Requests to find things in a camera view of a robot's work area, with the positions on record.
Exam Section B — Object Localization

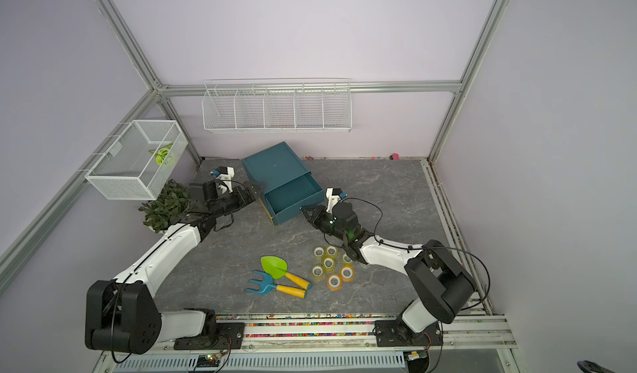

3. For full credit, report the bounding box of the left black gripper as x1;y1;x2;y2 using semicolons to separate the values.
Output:
209;181;265;218

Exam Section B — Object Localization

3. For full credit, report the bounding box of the teal three-drawer cabinet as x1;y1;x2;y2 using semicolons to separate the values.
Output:
242;142;325;225

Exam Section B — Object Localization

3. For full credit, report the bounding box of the orange tape roll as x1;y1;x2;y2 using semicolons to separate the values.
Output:
327;275;343;291
339;265;355;282

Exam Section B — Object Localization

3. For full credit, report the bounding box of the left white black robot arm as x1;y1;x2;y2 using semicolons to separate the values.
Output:
85;179;264;356

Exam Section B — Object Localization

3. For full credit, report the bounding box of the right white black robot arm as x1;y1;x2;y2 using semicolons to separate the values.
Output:
301;202;478;333

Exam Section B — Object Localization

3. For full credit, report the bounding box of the potted green plant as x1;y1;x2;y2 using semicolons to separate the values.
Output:
139;179;191;233

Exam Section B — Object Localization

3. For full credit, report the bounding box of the green toy shovel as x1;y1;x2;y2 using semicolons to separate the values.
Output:
260;255;311;290

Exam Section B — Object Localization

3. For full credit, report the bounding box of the green leaf toy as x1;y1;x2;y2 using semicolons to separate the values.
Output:
149;143;176;167

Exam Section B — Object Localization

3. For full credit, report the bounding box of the blue toy rake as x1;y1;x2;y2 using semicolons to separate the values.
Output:
245;270;306;298

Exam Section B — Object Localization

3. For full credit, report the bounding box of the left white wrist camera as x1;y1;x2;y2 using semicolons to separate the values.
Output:
210;166;235;195

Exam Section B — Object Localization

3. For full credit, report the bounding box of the white wire mesh basket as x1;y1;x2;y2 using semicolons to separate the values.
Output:
85;119;188;201

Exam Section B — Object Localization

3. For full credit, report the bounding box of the white wire wall shelf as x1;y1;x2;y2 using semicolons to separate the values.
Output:
202;78;353;134

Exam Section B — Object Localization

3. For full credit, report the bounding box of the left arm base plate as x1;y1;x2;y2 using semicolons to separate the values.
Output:
174;323;246;351

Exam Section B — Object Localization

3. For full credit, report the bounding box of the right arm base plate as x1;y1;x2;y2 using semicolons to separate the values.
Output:
372;319;443;348

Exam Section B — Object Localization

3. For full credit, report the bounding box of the white vented cable duct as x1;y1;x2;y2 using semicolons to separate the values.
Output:
113;351;407;372

